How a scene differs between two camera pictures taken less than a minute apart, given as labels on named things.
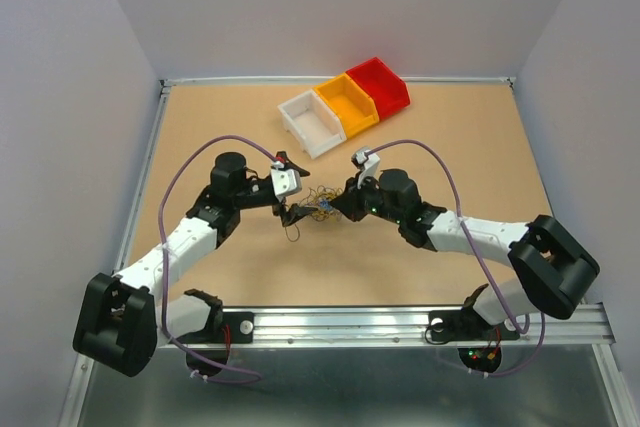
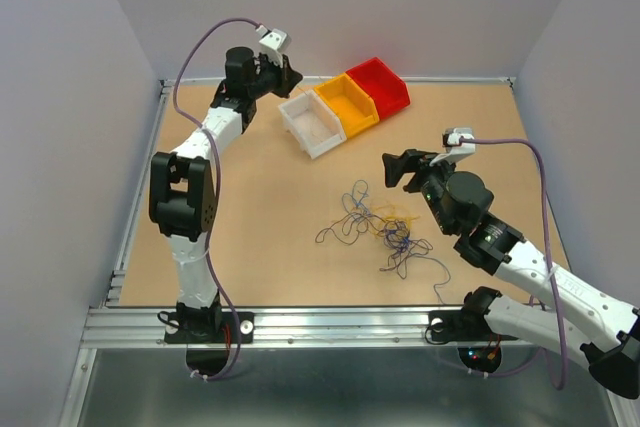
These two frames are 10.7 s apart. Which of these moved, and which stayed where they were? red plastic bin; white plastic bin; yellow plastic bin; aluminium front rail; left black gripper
Moved: left black gripper
Stayed: yellow plastic bin; red plastic bin; aluminium front rail; white plastic bin
